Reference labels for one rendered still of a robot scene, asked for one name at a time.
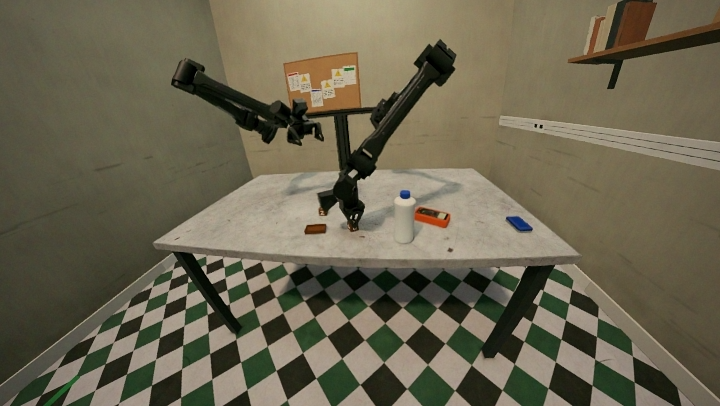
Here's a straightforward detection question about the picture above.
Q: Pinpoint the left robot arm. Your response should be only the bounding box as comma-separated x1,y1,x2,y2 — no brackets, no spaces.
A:
317,39,457,212

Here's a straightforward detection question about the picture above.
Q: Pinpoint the white bottle with blue cap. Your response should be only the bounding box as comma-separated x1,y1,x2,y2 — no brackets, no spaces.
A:
394,190,416,244

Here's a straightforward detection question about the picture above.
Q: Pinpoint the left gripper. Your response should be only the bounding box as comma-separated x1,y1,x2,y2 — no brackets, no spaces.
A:
339,186,365,228

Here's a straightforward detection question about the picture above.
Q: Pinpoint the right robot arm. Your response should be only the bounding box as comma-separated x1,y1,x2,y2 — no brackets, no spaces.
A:
171,58,309,141

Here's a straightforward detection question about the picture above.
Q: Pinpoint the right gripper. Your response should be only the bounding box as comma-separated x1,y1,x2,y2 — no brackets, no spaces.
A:
287,120,324,146

